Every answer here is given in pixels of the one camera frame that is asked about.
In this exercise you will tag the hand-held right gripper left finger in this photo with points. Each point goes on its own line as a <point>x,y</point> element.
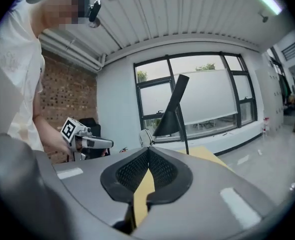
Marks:
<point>87,184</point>

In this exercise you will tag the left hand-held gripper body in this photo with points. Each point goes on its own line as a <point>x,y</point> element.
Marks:
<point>70,130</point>

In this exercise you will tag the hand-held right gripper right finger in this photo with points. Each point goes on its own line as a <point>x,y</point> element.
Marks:
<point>212,196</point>

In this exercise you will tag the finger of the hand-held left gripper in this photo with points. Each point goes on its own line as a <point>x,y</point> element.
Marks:
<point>100,142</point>

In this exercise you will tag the black desk lamp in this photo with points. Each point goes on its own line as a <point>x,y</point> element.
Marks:
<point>170,119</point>

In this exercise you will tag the person's left forearm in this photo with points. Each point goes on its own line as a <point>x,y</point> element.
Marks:
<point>50,131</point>

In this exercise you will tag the black office chair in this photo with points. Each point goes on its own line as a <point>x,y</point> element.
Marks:
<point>95,125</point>

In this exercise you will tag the beige backpack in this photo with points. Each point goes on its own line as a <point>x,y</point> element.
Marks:
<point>146,137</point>

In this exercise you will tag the white power strip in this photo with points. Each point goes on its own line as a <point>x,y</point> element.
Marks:
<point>260,152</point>

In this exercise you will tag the black-framed window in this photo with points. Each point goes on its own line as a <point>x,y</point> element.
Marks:
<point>155,96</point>

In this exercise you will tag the white ceiling pipe bundle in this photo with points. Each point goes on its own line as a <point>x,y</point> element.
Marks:
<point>70,49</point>

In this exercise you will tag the small white red rack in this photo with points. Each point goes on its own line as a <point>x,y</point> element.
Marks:
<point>266,126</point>

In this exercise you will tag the person's white t-shirt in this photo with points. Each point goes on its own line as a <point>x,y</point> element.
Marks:
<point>15,59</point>

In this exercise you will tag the white roller blind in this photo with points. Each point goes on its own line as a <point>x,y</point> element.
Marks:
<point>207,96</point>

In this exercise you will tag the grey locker cabinet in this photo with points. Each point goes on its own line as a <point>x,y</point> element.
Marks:
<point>270,101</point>

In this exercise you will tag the person's head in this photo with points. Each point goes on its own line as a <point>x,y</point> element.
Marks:
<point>60,11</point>

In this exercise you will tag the hanging dark coat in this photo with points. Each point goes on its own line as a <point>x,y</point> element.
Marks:
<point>285,89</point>

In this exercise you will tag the black balcony railing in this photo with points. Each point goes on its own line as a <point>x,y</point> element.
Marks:
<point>293,49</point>

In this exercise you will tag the small grey ceiling fixture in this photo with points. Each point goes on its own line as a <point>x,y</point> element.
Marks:
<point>263,16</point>

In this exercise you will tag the black head-worn camera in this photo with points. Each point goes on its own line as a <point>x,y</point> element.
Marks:
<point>94,11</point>

